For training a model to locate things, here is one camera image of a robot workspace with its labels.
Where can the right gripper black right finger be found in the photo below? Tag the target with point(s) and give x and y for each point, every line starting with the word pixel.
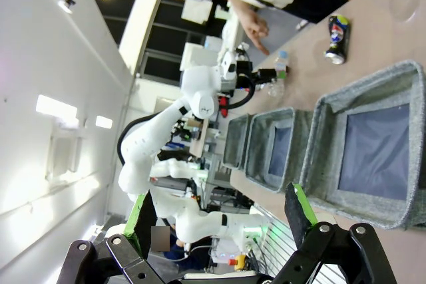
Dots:
pixel 296 214

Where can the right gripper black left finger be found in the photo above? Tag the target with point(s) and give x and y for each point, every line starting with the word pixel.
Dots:
pixel 143 224

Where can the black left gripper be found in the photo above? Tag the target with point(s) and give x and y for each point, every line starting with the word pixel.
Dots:
pixel 263 76

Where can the clear bottle pink label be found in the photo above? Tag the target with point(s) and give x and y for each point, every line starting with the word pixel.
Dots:
pixel 280 62

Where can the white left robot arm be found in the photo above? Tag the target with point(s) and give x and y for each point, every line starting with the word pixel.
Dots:
pixel 149 141

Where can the person's right forearm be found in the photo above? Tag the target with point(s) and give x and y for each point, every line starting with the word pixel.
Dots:
pixel 241 8

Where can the person's right hand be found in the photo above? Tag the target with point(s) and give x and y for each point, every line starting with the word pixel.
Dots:
pixel 256 28

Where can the background person blue clothes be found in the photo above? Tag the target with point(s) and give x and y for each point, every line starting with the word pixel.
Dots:
pixel 174 242

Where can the white background table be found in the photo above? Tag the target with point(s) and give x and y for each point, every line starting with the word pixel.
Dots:
pixel 233 36

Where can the background white robot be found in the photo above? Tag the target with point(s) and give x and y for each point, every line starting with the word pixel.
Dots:
pixel 176 168

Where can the grey fabric basket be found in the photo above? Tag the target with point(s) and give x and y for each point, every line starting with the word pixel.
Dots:
pixel 376 151
pixel 279 151
pixel 236 144

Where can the black blue soda can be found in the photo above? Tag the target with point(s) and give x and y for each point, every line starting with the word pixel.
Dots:
pixel 337 39

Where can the red background bag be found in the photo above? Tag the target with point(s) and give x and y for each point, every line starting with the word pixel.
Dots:
pixel 223 106

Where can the yellow red emergency button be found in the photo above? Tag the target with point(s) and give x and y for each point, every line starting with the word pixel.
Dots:
pixel 238 261

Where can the wooden background table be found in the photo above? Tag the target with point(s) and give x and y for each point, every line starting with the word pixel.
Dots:
pixel 201 137

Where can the white ceiling vent unit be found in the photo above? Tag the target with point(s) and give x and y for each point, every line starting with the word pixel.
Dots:
pixel 65 151

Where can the small rectangular ceiling light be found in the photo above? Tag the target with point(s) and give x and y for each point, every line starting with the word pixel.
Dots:
pixel 104 121

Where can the large rectangular ceiling light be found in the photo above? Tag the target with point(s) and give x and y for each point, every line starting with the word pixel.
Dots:
pixel 56 106

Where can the white ribbed table rail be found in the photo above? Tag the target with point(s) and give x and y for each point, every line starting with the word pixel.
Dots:
pixel 276 247

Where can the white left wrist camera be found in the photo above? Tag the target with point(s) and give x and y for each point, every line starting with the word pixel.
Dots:
pixel 229 64

